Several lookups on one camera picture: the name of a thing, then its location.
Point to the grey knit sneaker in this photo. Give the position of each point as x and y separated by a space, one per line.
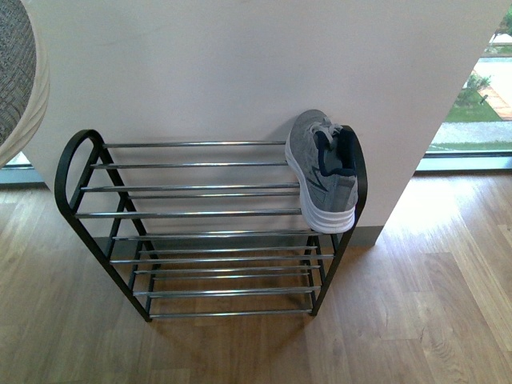
25 78
322 156

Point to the black metal shoe rack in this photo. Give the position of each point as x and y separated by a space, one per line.
197 229

